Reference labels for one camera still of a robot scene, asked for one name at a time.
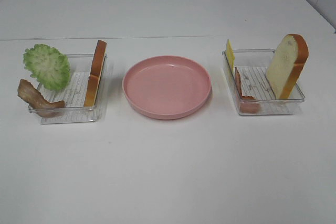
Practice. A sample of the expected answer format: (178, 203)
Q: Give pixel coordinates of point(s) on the bread slice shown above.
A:
(95, 73)
(287, 64)

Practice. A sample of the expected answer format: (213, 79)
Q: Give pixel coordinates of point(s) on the brown bacon strip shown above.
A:
(28, 93)

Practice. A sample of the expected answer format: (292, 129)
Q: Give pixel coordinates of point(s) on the pink round plate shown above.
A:
(167, 87)

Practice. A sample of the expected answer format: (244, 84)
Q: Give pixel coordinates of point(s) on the clear left plastic tray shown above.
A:
(74, 95)

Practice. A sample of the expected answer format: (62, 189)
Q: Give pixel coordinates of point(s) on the green lettuce leaf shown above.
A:
(48, 66)

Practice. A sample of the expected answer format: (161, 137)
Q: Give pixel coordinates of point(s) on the clear right plastic tray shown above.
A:
(252, 65)

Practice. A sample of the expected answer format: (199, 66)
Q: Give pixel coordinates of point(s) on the yellow cheese slice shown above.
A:
(230, 56)

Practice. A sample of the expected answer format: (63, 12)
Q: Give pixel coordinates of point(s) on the red bacon strip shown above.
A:
(247, 104)

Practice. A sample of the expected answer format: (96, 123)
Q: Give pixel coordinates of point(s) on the clear plastic tray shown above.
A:
(74, 95)
(252, 65)

